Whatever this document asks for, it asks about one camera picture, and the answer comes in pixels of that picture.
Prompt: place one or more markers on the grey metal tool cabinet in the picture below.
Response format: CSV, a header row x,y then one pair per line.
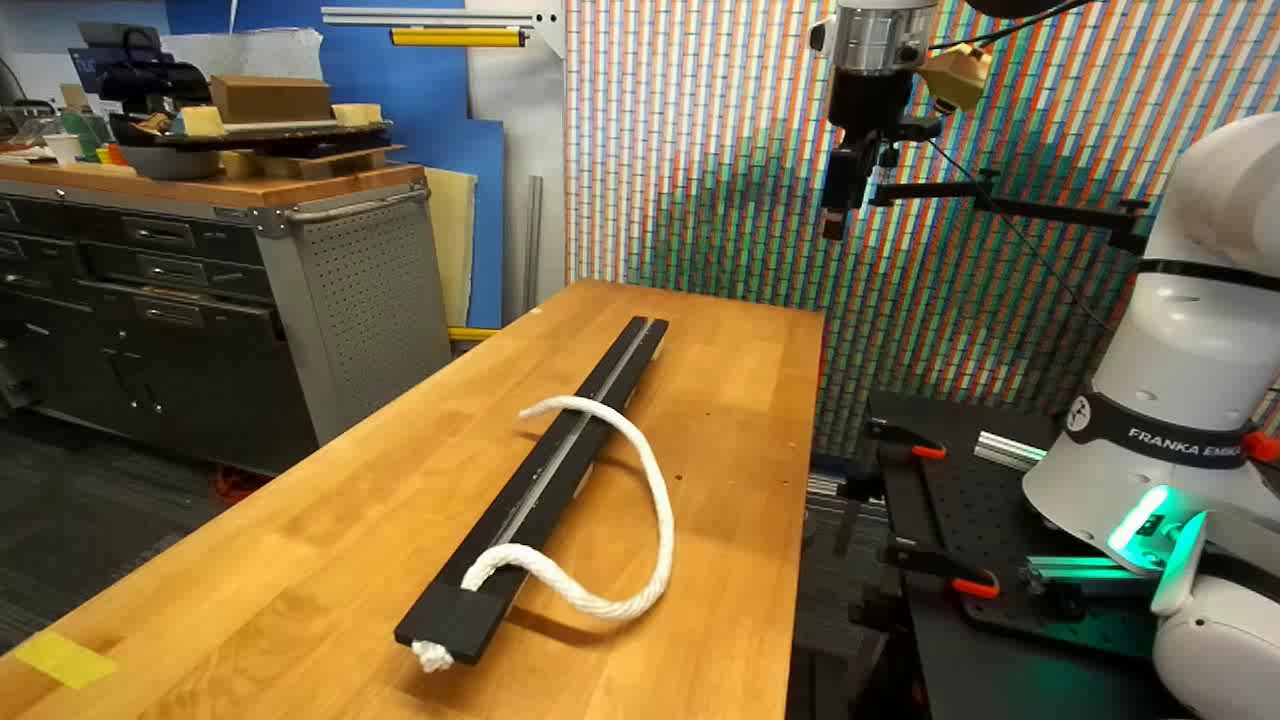
x,y
200,323

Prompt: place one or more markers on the black flat tray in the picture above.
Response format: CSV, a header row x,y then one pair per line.
x,y
266,149

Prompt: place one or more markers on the yellow bar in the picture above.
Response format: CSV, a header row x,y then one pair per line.
x,y
459,36

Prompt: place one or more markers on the black equipment pile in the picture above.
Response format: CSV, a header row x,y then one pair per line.
x,y
135,64

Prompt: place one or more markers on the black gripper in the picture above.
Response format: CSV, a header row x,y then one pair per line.
x,y
872,106

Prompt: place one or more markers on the yellow foam slab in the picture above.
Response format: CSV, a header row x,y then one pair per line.
x,y
200,123

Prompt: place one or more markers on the silver aluminium extrusion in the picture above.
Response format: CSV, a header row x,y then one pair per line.
x,y
1008,451

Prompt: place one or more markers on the yellow tape patch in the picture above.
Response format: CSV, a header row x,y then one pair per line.
x,y
65,656

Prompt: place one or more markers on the green-lit aluminium extrusion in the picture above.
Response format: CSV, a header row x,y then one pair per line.
x,y
1083,570

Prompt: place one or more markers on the long black grooved rail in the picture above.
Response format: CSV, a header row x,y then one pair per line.
x,y
562,462

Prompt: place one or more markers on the brown cardboard box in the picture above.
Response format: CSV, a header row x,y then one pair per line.
x,y
268,98

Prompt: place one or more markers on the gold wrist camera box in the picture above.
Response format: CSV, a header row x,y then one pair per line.
x,y
959,73

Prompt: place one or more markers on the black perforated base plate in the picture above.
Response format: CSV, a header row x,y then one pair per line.
x,y
987,506

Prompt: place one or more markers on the blue board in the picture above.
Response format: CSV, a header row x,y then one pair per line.
x,y
426,94

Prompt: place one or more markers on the white bar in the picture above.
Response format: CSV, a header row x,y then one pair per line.
x,y
442,16

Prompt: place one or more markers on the beige wooden panel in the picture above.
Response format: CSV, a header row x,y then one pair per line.
x,y
448,242

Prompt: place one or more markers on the multicoloured patterned backdrop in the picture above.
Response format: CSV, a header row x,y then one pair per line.
x,y
720,175

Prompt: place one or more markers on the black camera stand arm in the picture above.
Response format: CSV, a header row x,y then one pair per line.
x,y
1041,211

